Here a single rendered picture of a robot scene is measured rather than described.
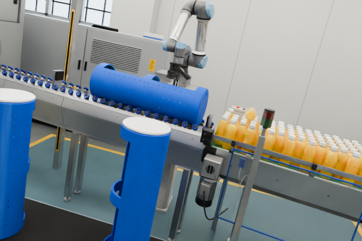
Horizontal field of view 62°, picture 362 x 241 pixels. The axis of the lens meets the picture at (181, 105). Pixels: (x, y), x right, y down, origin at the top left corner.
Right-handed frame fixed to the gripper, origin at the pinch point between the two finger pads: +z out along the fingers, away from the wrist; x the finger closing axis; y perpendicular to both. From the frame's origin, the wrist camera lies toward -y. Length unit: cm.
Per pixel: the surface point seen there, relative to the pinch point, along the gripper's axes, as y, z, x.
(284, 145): -82, 13, 15
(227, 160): -51, 32, 20
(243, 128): -55, 11, 12
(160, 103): 5.0, 9.5, 10.8
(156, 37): 84, -31, -154
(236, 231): -68, 69, 35
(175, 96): -4.3, 2.1, 9.9
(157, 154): -16, 25, 62
